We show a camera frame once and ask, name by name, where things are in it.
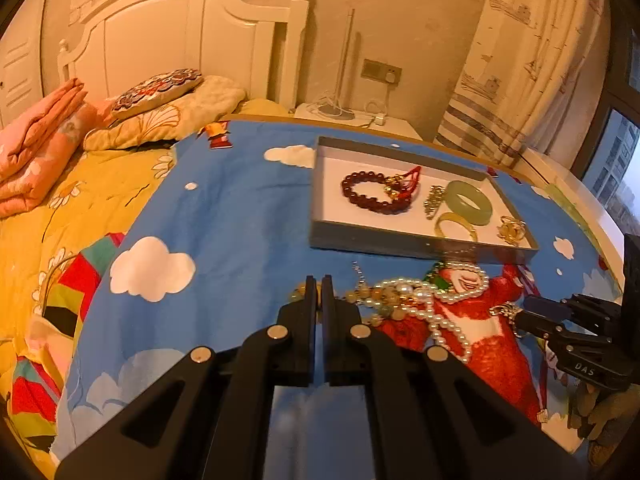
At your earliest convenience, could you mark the boat print curtain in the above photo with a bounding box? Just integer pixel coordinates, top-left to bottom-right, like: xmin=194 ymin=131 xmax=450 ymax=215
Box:
xmin=432 ymin=0 xmax=613 ymax=171

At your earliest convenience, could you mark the gold chain piece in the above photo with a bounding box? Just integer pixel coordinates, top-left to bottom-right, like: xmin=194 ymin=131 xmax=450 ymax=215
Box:
xmin=424 ymin=185 xmax=447 ymax=221

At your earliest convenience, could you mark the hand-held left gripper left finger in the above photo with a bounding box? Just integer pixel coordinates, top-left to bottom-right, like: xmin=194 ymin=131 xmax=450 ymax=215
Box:
xmin=52 ymin=275 xmax=321 ymax=480

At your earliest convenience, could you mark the person's right hand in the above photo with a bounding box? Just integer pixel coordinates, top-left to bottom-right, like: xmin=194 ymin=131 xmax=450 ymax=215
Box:
xmin=567 ymin=382 xmax=640 ymax=467

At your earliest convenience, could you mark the white bed headboard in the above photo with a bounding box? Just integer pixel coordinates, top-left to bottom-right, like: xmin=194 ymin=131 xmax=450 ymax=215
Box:
xmin=56 ymin=0 xmax=311 ymax=111

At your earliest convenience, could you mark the grey cardboard tray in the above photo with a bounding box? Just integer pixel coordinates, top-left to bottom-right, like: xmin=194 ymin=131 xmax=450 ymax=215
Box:
xmin=309 ymin=136 xmax=541 ymax=267

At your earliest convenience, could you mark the silver pearl brooch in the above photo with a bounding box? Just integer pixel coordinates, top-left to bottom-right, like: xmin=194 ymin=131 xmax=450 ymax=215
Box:
xmin=490 ymin=301 xmax=523 ymax=338

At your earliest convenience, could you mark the gold bangle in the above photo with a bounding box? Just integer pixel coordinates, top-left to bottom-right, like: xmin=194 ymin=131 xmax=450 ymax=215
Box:
xmin=434 ymin=212 xmax=479 ymax=243

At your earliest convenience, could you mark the pale bead necklace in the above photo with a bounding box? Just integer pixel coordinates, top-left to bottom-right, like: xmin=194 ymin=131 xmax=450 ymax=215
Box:
xmin=292 ymin=260 xmax=408 ymax=323

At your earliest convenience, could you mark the cream quilted pillow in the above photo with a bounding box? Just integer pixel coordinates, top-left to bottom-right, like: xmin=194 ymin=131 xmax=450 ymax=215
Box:
xmin=82 ymin=75 xmax=248 ymax=151

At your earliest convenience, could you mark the white cable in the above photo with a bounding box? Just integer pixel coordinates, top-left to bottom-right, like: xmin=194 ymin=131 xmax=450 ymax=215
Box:
xmin=305 ymin=82 xmax=390 ymax=126

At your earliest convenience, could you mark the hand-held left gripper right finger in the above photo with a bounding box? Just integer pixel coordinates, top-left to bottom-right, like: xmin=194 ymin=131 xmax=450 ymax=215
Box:
xmin=320 ymin=275 xmax=591 ymax=480

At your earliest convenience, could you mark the dark red bead bracelet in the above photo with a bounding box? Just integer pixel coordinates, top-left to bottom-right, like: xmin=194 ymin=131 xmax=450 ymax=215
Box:
xmin=341 ymin=171 xmax=413 ymax=215

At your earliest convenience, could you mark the red tassel charm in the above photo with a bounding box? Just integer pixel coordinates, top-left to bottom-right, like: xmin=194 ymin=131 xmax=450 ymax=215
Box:
xmin=384 ymin=166 xmax=423 ymax=206

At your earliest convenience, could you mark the folded pink blanket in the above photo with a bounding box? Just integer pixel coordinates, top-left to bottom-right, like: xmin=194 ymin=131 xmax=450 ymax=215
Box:
xmin=0 ymin=78 xmax=113 ymax=218

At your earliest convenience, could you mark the white pearl necklace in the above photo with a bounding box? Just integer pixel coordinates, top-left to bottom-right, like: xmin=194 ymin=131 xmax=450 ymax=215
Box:
xmin=357 ymin=262 xmax=491 ymax=366

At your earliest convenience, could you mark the white nightstand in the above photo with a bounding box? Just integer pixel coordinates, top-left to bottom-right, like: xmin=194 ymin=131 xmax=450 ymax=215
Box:
xmin=292 ymin=102 xmax=426 ymax=142

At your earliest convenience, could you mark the pale green jade bangle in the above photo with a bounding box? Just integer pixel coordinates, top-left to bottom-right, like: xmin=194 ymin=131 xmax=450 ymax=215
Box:
xmin=444 ymin=180 xmax=493 ymax=226

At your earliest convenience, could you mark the embroidered round pillow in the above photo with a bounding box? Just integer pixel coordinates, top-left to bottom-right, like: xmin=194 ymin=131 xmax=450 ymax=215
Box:
xmin=110 ymin=69 xmax=203 ymax=121

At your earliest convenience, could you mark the gold floral brooch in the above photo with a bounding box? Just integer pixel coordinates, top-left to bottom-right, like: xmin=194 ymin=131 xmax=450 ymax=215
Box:
xmin=497 ymin=215 xmax=527 ymax=247

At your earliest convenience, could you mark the dark window frame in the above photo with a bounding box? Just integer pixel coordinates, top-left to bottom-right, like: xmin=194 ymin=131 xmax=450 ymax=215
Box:
xmin=570 ymin=25 xmax=640 ymax=241

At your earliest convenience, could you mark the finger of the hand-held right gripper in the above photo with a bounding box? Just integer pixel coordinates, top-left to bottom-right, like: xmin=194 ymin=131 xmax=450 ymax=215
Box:
xmin=522 ymin=292 xmax=623 ymax=334
xmin=514 ymin=310 xmax=615 ymax=357

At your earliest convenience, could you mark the white lamp pole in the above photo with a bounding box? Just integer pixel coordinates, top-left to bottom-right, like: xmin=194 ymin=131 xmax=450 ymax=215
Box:
xmin=315 ymin=7 xmax=357 ymax=117

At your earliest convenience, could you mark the wall socket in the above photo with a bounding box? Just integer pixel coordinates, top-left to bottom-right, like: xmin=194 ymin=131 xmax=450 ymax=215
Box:
xmin=361 ymin=59 xmax=403 ymax=85

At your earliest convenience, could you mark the blue cartoon printed blanket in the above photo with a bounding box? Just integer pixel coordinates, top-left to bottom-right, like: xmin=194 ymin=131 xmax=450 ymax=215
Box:
xmin=55 ymin=115 xmax=626 ymax=466

